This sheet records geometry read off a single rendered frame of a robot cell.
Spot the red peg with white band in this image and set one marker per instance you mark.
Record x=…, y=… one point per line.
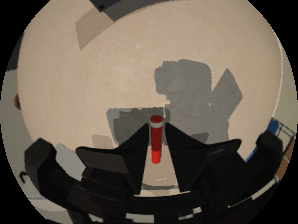
x=156, y=123

